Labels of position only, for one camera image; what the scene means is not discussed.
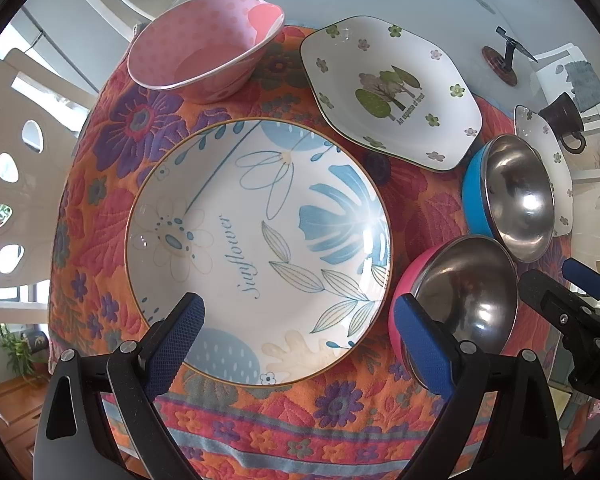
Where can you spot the brown phone stand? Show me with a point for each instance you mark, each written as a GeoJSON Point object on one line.
{"type": "Point", "coordinates": [502, 64]}

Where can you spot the grey green cloth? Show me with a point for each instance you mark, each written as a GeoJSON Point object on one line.
{"type": "Point", "coordinates": [585, 84]}

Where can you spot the dark brown mug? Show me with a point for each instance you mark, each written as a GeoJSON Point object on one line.
{"type": "Point", "coordinates": [565, 120]}

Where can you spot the green potted plant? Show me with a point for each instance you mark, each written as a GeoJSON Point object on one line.
{"type": "Point", "coordinates": [23, 349]}

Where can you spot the white chair with holes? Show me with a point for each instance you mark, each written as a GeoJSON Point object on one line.
{"type": "Point", "coordinates": [36, 152]}

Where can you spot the wooden cabinet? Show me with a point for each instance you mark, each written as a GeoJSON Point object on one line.
{"type": "Point", "coordinates": [21, 402]}

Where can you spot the round sunflower plate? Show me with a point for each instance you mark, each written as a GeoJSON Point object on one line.
{"type": "Point", "coordinates": [281, 232]}

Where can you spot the white floral plate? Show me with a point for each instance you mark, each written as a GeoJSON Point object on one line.
{"type": "Point", "coordinates": [536, 131]}

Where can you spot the white chair right side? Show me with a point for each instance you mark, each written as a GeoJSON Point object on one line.
{"type": "Point", "coordinates": [585, 234]}

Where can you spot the blue steel bowl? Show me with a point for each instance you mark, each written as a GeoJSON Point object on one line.
{"type": "Point", "coordinates": [506, 195]}

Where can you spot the pink steel bowl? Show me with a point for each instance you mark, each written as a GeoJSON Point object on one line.
{"type": "Point", "coordinates": [469, 285]}

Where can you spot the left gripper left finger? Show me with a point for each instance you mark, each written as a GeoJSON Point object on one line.
{"type": "Point", "coordinates": [74, 439]}

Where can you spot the pink polka dot bowl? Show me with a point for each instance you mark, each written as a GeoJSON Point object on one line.
{"type": "Point", "coordinates": [204, 50]}

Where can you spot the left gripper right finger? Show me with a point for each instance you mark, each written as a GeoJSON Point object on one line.
{"type": "Point", "coordinates": [522, 438]}

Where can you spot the white hexagonal forest plate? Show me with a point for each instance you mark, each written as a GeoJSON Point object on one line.
{"type": "Point", "coordinates": [382, 87]}

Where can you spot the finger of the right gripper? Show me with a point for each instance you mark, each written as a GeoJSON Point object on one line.
{"type": "Point", "coordinates": [582, 276]}
{"type": "Point", "coordinates": [556, 304]}

